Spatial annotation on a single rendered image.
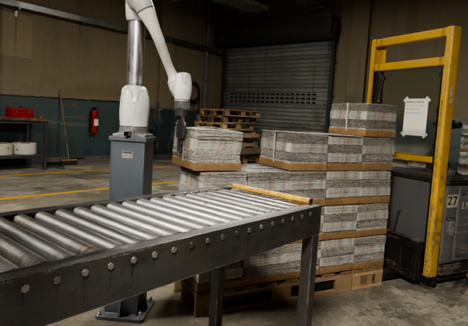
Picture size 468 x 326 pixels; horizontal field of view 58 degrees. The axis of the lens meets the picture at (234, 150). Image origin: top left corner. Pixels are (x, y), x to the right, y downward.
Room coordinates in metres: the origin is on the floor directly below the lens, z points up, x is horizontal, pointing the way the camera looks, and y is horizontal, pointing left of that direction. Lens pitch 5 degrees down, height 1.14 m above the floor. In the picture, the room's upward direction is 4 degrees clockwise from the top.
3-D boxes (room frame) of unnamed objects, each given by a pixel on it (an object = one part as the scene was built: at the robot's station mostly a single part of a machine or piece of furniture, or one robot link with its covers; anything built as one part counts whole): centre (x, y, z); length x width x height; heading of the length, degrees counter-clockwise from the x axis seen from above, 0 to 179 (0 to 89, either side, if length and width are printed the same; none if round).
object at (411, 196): (3.43, -1.63, 0.40); 0.69 x 0.55 x 0.80; 27
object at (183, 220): (1.44, 0.23, 0.77); 0.47 x 0.05 x 0.05; 49
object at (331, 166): (2.93, -0.65, 0.86); 0.38 x 0.29 x 0.04; 27
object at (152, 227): (1.34, 0.31, 0.77); 0.47 x 0.05 x 0.05; 49
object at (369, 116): (3.06, -0.91, 0.65); 0.39 x 0.30 x 1.29; 27
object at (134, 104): (2.34, 0.56, 1.17); 0.18 x 0.16 x 0.22; 14
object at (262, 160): (2.79, -0.39, 0.86); 0.38 x 0.29 x 0.04; 26
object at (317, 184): (2.73, -0.27, 0.42); 1.17 x 0.39 x 0.83; 117
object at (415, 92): (3.27, -1.32, 1.28); 0.57 x 0.01 x 0.65; 27
